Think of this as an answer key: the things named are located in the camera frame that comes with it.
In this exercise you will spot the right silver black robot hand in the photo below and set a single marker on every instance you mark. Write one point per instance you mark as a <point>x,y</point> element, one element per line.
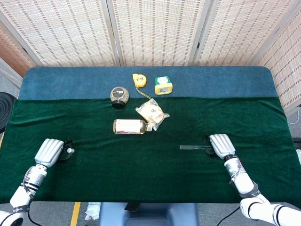
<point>223,144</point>

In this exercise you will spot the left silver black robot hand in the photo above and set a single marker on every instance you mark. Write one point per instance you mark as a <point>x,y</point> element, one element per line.
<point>48,151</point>

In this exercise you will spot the small white cap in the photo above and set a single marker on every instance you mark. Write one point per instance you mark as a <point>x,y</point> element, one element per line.
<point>69,150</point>

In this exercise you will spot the clear glass test tube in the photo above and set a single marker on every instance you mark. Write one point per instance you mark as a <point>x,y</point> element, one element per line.
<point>192,147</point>

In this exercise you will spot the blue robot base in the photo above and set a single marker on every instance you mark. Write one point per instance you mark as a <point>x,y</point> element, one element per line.
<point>150,216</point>

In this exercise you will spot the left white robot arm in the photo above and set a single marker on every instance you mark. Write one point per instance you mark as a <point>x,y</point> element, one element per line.
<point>28,183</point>

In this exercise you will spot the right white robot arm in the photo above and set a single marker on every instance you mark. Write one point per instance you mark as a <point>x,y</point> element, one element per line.
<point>244,181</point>

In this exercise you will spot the black round ribbed object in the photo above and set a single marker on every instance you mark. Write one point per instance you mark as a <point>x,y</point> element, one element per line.
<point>5,110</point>

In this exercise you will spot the blue table cover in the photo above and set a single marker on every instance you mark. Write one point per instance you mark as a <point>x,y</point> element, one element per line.
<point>70,82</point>

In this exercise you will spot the crumpled white cloth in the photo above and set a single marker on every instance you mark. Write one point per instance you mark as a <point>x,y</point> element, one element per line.
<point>92,210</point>

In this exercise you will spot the clear bag of bread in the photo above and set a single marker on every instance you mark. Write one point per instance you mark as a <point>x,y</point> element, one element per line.
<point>150,113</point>

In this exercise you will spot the yellow box with green lid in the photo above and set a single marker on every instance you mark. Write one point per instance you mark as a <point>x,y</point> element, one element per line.
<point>163,88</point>

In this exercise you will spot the labelled bottle of yellow liquid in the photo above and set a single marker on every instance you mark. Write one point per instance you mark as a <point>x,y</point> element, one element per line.
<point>128,126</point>

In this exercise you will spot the green velvet cloth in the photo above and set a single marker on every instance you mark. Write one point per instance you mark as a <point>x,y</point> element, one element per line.
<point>141,174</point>

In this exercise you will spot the round jar with black lid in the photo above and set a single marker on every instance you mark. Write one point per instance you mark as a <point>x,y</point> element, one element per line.
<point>119,95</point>

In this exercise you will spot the flat black plate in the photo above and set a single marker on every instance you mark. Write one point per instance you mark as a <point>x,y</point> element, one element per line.
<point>131,206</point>

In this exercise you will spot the yellow tape measure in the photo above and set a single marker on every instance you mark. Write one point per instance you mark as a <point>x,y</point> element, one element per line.
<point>139,80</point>

